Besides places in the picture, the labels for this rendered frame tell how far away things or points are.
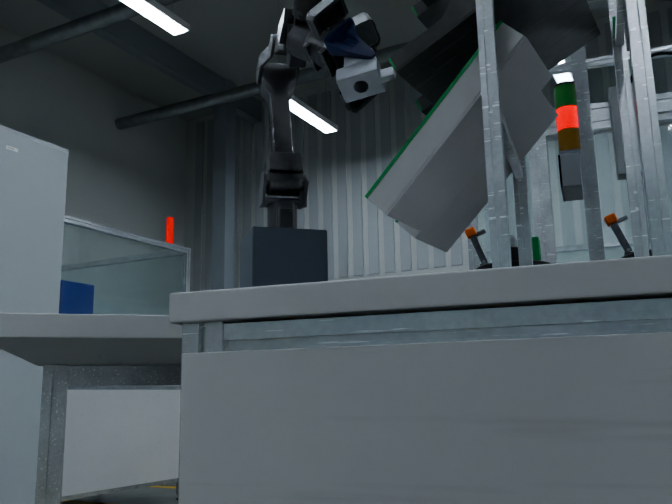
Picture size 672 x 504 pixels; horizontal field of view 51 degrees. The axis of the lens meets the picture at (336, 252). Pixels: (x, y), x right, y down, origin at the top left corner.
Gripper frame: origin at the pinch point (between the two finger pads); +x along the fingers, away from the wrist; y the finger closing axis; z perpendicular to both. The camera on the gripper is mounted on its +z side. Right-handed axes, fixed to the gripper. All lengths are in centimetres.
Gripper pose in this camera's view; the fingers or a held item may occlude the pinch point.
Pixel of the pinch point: (364, 63)
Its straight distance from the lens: 112.5
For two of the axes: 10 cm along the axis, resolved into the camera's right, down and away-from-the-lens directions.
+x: 6.1, 4.1, -6.7
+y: 3.5, 6.2, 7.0
